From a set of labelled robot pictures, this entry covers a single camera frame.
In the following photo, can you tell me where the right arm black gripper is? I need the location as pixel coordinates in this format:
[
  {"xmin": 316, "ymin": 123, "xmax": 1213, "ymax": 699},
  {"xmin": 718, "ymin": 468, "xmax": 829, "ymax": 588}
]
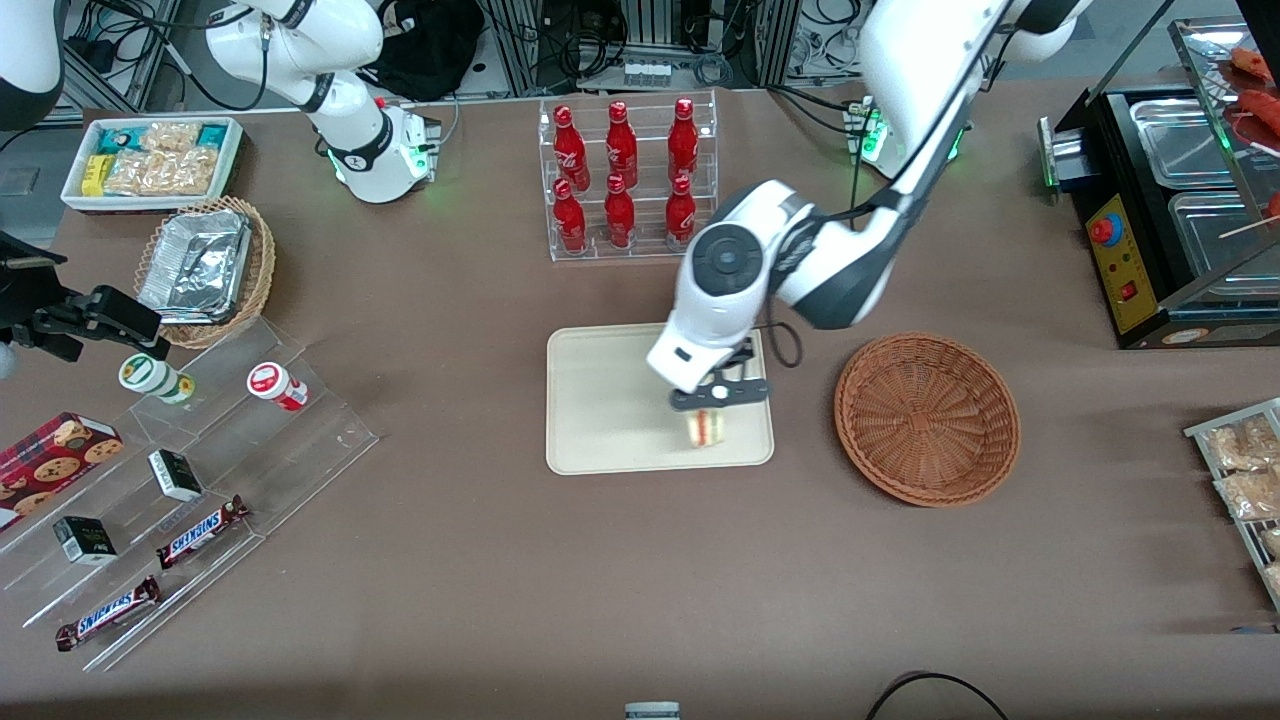
[{"xmin": 0, "ymin": 235, "xmax": 161, "ymax": 363}]

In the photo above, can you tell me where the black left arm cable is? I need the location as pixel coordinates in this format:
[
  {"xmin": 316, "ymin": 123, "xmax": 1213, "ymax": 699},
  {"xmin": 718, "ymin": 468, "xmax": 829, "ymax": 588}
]
[{"xmin": 745, "ymin": 30, "xmax": 1011, "ymax": 369}]

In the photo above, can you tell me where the clear acrylic stepped display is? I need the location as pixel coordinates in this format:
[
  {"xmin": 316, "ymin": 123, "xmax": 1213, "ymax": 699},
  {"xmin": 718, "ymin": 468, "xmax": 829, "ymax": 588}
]
[{"xmin": 0, "ymin": 318, "xmax": 379, "ymax": 673}]

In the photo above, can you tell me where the red cola bottle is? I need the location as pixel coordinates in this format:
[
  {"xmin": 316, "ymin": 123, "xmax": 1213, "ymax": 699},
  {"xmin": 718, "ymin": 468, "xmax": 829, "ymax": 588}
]
[
  {"xmin": 668, "ymin": 97, "xmax": 699, "ymax": 184},
  {"xmin": 605, "ymin": 101, "xmax": 639, "ymax": 189},
  {"xmin": 553, "ymin": 105, "xmax": 591, "ymax": 193},
  {"xmin": 665, "ymin": 175, "xmax": 697, "ymax": 247},
  {"xmin": 603, "ymin": 174, "xmax": 636, "ymax": 249},
  {"xmin": 552, "ymin": 179, "xmax": 588, "ymax": 253}
]

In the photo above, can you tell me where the aluminium foil container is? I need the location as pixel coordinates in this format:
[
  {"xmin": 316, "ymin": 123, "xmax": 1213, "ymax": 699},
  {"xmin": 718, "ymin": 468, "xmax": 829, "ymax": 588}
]
[{"xmin": 138, "ymin": 210, "xmax": 251, "ymax": 323}]

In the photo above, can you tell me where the steel warmer pan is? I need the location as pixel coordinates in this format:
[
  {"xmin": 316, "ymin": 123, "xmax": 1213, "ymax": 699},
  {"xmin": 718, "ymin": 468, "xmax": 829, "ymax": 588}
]
[
  {"xmin": 1130, "ymin": 98, "xmax": 1231, "ymax": 189},
  {"xmin": 1168, "ymin": 192, "xmax": 1280, "ymax": 301}
]

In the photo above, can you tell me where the light wicker basket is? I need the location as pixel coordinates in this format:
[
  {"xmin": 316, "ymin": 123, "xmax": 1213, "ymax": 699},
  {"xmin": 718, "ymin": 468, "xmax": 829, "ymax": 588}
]
[{"xmin": 133, "ymin": 196, "xmax": 276, "ymax": 349}]

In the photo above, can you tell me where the clear acrylic bottle rack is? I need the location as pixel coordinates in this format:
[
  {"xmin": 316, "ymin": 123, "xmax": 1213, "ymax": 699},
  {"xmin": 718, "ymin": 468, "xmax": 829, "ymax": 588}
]
[{"xmin": 538, "ymin": 90, "xmax": 719, "ymax": 263}]

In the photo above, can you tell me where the clear bag of puffed snacks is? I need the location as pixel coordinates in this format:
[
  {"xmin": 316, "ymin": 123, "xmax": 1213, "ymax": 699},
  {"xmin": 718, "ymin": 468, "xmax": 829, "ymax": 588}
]
[
  {"xmin": 105, "ymin": 150, "xmax": 171, "ymax": 196},
  {"xmin": 140, "ymin": 122, "xmax": 201, "ymax": 153},
  {"xmin": 165, "ymin": 147, "xmax": 219, "ymax": 196}
]

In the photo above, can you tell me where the white cup with red lid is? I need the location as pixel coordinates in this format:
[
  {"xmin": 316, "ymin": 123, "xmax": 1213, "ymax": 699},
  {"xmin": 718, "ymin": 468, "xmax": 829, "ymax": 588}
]
[{"xmin": 247, "ymin": 362, "xmax": 309, "ymax": 412}]

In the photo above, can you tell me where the cream plastic tray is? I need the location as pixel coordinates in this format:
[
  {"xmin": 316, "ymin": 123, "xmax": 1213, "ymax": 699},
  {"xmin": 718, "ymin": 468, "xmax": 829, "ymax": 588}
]
[{"xmin": 545, "ymin": 318, "xmax": 776, "ymax": 476}]

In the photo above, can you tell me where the red cookie box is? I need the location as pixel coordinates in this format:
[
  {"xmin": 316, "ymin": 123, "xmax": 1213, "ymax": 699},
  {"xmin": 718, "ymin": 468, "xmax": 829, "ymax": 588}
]
[{"xmin": 0, "ymin": 412, "xmax": 124, "ymax": 531}]

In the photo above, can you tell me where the round brown wicker basket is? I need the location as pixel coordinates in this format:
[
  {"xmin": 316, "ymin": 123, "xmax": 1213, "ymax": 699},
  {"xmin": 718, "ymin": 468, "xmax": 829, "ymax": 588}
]
[{"xmin": 834, "ymin": 332, "xmax": 1021, "ymax": 508}]

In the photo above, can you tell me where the white rectangular snack bin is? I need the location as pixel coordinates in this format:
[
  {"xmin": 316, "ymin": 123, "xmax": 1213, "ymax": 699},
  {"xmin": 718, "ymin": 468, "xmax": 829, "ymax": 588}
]
[{"xmin": 60, "ymin": 117, "xmax": 244, "ymax": 214}]

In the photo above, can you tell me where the tray of packaged snacks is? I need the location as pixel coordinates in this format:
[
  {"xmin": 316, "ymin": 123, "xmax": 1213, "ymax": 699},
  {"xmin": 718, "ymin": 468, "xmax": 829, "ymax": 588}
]
[{"xmin": 1184, "ymin": 398, "xmax": 1280, "ymax": 613}]

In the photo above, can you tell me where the white cup with green lid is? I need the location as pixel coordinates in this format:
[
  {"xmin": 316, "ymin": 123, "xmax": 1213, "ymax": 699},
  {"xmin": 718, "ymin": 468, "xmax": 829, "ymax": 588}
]
[{"xmin": 118, "ymin": 353, "xmax": 196, "ymax": 405}]

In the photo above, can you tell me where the brown Snickers bar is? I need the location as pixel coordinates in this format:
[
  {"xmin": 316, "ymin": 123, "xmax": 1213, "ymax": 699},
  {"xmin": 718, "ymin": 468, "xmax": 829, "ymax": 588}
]
[
  {"xmin": 55, "ymin": 576, "xmax": 162, "ymax": 652},
  {"xmin": 156, "ymin": 495, "xmax": 251, "ymax": 570}
]

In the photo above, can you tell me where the small black carton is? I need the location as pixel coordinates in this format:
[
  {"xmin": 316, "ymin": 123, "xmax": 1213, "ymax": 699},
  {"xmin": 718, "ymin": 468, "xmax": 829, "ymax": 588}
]
[
  {"xmin": 53, "ymin": 516, "xmax": 118, "ymax": 566},
  {"xmin": 148, "ymin": 449, "xmax": 204, "ymax": 502}
]

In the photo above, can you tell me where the black bag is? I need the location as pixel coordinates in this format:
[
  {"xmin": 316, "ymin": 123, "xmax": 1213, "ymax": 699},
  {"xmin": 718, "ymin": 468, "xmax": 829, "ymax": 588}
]
[{"xmin": 360, "ymin": 0, "xmax": 486, "ymax": 101}]

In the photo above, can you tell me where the black food warmer machine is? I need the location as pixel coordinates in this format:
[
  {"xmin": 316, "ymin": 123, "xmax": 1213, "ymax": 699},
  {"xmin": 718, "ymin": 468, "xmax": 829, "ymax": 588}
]
[{"xmin": 1038, "ymin": 15, "xmax": 1280, "ymax": 351}]

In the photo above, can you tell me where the black floor cable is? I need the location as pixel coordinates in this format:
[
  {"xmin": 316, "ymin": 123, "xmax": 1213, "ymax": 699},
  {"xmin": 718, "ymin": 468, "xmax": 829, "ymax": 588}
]
[{"xmin": 865, "ymin": 672, "xmax": 1011, "ymax": 720}]

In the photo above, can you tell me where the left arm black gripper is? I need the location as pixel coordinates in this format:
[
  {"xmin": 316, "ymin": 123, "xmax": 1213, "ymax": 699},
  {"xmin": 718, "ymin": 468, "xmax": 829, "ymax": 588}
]
[{"xmin": 670, "ymin": 338, "xmax": 771, "ymax": 413}]

